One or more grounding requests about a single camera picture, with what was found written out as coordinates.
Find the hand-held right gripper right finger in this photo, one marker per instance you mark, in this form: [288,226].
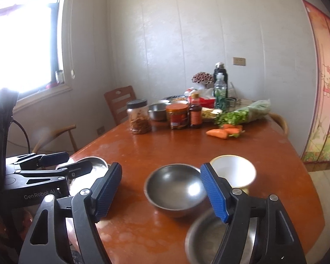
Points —
[213,192]

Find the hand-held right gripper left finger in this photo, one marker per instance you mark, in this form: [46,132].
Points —
[107,192]

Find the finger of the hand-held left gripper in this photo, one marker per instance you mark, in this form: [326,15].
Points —
[79,167]
[55,158]

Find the wide steel bowl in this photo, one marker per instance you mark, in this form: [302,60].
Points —
[97,163]

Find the wooden armchair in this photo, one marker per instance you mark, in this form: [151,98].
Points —
[60,130]

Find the carrot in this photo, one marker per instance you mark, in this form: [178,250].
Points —
[233,129]
[217,134]

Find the black-lidded plastic jar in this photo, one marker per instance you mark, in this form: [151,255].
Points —
[139,121]

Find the slatted wooden chair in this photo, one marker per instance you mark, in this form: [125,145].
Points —
[119,101]

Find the dark sauce bottle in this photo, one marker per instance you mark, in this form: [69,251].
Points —
[195,115]

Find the plate of yellow food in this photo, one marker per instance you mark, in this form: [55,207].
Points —
[209,113]

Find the red-lidded sauce jar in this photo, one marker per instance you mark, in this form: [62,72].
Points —
[177,117]

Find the bag of leafy greens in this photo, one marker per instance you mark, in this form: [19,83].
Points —
[253,111]

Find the small steel cup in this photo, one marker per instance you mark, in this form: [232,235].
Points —
[231,102]

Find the steel food basin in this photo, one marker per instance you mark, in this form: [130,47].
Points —
[158,114]

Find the red tissue pack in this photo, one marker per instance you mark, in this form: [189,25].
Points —
[206,95]

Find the curved-back wooden chair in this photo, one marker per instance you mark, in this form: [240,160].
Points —
[282,121]

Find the clear plastic bottle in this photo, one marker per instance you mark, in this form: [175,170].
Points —
[220,93]

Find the patterned bowl of food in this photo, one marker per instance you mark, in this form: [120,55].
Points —
[176,98]

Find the dried flower bouquet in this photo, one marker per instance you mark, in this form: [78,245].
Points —
[202,77]

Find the window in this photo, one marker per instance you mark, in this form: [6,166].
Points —
[24,41]

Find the black thermos bottle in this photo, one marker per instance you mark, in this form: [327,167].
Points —
[220,68]

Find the pink cartoon curtain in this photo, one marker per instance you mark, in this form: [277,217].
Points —
[324,88]

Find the low wall socket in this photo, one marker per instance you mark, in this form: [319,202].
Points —
[100,130]

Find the beige wall switch plate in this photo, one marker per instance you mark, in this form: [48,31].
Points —
[239,61]

